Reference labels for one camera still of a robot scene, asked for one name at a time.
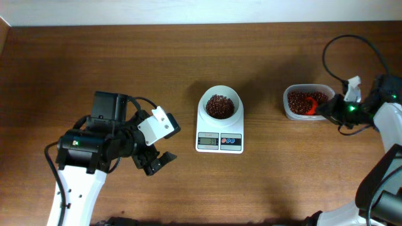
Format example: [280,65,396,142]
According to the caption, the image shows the white digital kitchen scale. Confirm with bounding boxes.
[195,94,245,154]

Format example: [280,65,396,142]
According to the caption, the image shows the white bowl on scale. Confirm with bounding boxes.
[198,85,244,127]

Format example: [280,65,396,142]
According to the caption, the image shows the red measuring scoop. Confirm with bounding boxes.
[305,97,318,116]

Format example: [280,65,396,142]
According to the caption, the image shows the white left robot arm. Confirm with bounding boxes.
[44,91,180,225]

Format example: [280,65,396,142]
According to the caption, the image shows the clear plastic bean container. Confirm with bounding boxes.
[283,84,335,121]

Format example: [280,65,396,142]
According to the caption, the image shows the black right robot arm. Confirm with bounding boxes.
[303,75,401,225]

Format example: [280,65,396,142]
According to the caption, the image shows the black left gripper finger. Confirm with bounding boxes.
[143,159,162,176]
[153,152,177,171]

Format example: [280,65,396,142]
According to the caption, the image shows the red beans in bowl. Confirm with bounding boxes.
[205,94,234,119]

